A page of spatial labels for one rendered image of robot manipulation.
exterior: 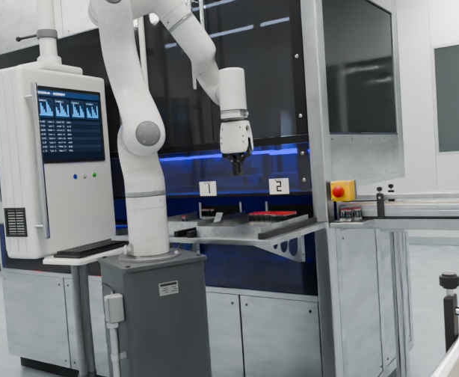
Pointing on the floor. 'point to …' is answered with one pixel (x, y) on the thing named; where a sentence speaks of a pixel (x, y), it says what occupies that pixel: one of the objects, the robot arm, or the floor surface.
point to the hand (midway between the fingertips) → (238, 169)
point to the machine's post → (321, 186)
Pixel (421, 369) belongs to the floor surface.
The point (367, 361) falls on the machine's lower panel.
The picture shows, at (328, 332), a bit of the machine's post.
